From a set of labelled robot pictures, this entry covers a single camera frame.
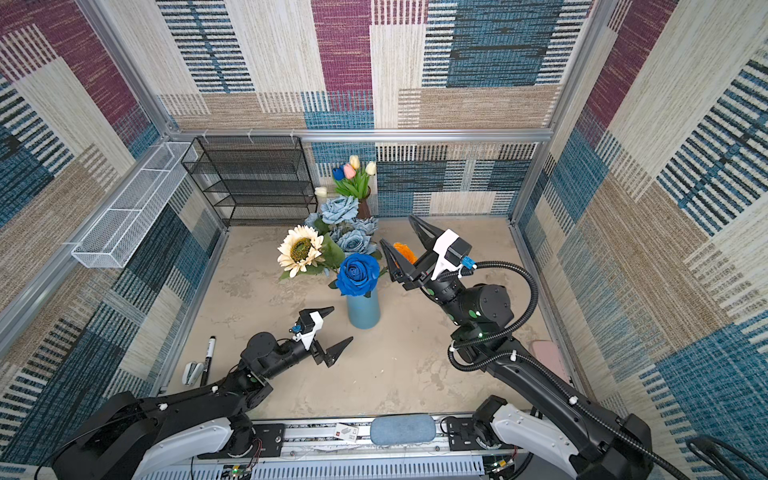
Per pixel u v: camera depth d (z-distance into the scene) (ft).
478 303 1.46
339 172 3.03
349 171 3.04
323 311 2.50
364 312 2.80
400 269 1.60
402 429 2.38
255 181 3.64
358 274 1.63
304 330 2.06
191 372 2.72
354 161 3.07
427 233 1.86
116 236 2.34
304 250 1.90
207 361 2.80
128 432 1.39
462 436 2.39
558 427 1.46
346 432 2.43
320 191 3.18
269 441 2.40
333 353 2.26
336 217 2.20
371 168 3.08
